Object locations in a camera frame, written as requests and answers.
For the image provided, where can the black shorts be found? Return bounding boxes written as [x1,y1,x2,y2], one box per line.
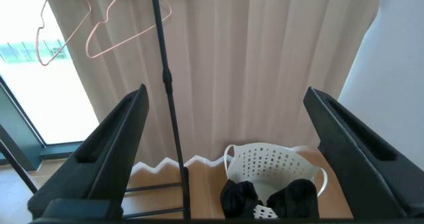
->
[266,178,321,219]

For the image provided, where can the white laundry basket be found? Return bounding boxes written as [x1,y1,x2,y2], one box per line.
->
[223,142,329,220]

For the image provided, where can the beige curtain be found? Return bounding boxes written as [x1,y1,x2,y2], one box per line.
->
[41,0,386,169]

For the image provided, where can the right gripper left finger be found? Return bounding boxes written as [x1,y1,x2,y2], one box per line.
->
[27,84,150,221]

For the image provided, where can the black clothes rack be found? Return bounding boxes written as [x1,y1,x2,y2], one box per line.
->
[0,0,192,220]

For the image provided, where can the pink clothes hanger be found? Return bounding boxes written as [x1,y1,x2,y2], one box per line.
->
[85,0,173,60]
[35,0,92,67]

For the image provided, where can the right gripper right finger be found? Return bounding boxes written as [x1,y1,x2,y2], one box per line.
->
[303,86,424,219]

